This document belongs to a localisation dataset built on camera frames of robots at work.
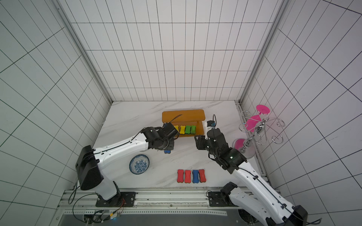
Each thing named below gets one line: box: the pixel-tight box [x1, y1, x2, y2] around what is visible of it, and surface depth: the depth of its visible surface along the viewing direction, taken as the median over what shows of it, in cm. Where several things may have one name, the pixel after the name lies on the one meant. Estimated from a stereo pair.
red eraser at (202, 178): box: [198, 169, 207, 183], surface depth 81 cm
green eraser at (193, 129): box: [190, 125, 197, 135], surface depth 100 cm
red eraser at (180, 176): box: [176, 169, 185, 183], surface depth 83 cm
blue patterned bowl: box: [129, 154, 150, 175], surface depth 85 cm
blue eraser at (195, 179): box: [192, 169, 199, 184], surface depth 81 cm
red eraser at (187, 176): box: [184, 169, 192, 184], surface depth 82 cm
